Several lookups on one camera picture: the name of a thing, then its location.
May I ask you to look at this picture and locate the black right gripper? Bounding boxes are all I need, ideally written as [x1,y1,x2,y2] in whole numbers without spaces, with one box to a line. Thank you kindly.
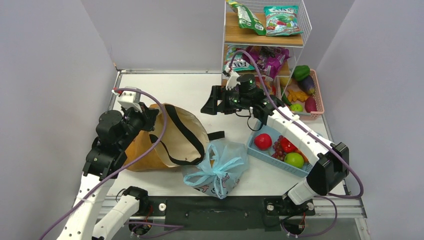
[202,86,251,116]

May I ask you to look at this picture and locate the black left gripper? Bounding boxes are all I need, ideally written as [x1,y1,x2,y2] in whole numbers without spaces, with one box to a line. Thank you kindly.
[118,101,159,150]

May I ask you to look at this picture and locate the orange cloth tote bag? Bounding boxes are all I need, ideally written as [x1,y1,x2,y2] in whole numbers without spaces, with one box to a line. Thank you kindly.
[124,103,225,172]

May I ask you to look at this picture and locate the light blue plastic grocery bag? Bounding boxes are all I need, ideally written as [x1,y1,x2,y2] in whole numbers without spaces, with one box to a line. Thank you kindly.
[181,139,250,200]

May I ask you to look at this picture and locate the green snack bag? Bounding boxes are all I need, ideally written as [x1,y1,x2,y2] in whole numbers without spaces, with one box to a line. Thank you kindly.
[225,0,267,36]

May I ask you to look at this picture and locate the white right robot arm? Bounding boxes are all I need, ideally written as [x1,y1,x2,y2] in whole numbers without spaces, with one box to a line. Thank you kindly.
[200,73,350,215]

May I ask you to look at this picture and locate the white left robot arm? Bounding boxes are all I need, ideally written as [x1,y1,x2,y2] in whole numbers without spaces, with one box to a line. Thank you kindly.
[58,102,160,240]

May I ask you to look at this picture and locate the purple candy bag middle shelf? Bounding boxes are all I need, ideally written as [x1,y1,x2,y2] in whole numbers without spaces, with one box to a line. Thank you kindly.
[245,46,290,79]

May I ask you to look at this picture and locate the teal candy bag top right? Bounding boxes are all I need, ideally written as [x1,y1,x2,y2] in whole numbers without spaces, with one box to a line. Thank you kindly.
[263,5,303,37]

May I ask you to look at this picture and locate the red toy apple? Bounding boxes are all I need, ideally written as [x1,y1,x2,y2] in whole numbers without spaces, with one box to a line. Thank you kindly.
[253,133,273,151]

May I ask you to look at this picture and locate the light blue plastic basket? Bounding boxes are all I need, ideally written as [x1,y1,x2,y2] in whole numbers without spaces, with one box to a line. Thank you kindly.
[247,125,313,178]

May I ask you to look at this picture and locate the purple toy grapes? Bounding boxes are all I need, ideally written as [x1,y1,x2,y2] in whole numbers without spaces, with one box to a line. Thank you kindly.
[271,135,286,161]

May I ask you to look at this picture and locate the red toy bell pepper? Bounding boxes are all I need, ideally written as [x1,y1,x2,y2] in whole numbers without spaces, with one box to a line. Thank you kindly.
[280,137,297,154]

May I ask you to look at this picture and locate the small green toy lime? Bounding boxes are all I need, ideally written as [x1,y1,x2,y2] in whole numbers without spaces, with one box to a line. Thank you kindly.
[290,103,304,112]

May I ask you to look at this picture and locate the green toy bell pepper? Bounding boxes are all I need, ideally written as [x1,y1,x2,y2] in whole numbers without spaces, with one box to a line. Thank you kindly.
[292,65,311,82]

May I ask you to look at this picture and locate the purple toy eggplant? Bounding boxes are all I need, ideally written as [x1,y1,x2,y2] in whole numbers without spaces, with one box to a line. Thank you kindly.
[297,75,316,95]

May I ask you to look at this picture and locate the maroon toy vegetable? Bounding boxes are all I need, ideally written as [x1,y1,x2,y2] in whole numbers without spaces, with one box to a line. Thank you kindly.
[304,96,318,113]

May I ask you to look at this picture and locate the green toy apple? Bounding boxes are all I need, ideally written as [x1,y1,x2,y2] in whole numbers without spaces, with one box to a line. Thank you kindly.
[283,152,304,169]

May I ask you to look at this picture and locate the pink plastic basket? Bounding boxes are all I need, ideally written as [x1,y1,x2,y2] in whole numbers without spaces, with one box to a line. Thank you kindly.
[275,69,325,120]

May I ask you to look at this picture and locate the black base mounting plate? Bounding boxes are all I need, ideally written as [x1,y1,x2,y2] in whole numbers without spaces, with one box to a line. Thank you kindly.
[136,196,316,231]

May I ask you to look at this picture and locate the white wire wooden shelf rack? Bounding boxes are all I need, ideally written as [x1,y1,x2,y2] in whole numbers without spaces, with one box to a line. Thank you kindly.
[222,0,312,82]

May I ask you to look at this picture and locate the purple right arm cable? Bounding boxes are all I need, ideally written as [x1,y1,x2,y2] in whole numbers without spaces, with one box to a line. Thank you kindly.
[228,49,365,239]

